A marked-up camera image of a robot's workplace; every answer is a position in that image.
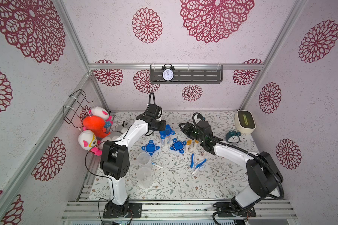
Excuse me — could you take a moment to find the clear plastic container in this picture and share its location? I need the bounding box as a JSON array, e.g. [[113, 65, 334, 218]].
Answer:
[[160, 136, 171, 148], [137, 167, 154, 189], [137, 152, 152, 169]]

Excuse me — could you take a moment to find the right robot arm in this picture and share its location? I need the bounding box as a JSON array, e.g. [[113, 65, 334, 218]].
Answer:
[[179, 121, 284, 211]]

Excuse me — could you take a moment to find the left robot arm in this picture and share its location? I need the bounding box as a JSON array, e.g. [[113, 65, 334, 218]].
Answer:
[[100, 104, 166, 215]]

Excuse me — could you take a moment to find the teal alarm clock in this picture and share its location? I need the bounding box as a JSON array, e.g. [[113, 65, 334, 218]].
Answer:
[[225, 130, 241, 144]]

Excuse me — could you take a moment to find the left blue container lid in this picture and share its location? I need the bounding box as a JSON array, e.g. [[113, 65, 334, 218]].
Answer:
[[141, 140, 160, 156]]

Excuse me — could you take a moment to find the wrapped toothbrush lower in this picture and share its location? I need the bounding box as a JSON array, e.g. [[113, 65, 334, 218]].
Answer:
[[192, 165, 204, 176]]

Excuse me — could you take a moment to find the white small plush dog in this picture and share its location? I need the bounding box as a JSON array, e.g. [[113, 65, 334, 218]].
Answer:
[[112, 121, 130, 141]]

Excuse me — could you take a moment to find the black alarm clock on shelf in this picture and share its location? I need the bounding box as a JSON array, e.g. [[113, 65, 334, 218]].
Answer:
[[161, 63, 175, 82]]

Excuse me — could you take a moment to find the cream box with green window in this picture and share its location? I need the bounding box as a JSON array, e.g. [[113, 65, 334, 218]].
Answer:
[[234, 110, 256, 134]]

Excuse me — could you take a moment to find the upper white pink plush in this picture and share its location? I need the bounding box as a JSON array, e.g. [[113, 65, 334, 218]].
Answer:
[[89, 107, 112, 121]]

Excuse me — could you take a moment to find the white pink plush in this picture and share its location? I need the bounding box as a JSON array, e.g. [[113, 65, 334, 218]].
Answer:
[[78, 130, 102, 156], [89, 107, 112, 121]]

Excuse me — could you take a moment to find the red plush toy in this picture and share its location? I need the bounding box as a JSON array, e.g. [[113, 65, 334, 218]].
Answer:
[[83, 115, 109, 138]]

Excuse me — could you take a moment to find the lower white pink plush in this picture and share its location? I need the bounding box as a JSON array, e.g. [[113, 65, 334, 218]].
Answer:
[[78, 130, 102, 156]]

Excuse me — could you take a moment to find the grey wall shelf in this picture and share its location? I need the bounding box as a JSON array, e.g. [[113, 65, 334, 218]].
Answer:
[[149, 64, 223, 84]]

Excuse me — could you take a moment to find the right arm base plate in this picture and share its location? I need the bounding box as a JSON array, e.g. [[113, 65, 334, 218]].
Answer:
[[214, 202, 256, 217]]

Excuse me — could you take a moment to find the black wire basket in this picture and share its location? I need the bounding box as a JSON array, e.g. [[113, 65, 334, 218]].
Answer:
[[62, 89, 93, 128]]

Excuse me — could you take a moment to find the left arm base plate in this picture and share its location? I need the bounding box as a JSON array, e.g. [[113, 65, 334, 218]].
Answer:
[[103, 202, 142, 219]]

